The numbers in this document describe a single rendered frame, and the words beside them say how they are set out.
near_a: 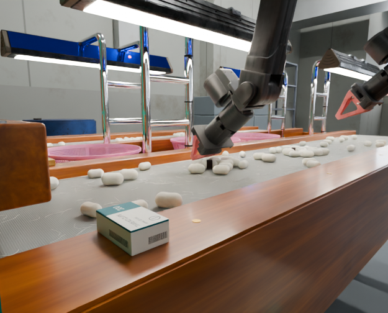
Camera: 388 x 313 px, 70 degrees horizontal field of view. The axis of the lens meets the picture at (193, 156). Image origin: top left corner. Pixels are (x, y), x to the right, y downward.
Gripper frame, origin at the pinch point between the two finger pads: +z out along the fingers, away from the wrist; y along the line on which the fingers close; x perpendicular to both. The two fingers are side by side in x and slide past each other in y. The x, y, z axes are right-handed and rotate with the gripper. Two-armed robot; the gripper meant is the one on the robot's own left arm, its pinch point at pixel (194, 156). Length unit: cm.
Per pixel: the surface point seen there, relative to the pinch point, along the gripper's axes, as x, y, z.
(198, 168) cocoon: 6.8, 8.2, -7.6
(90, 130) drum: -99, -43, 127
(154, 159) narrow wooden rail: -2.4, 9.0, 3.6
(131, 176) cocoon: 4.1, 21.5, -3.9
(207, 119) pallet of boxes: -122, -206, 147
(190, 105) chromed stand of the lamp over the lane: -16.6, -8.1, -0.5
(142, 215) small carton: 18.0, 36.4, -26.7
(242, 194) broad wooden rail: 18.4, 20.2, -24.0
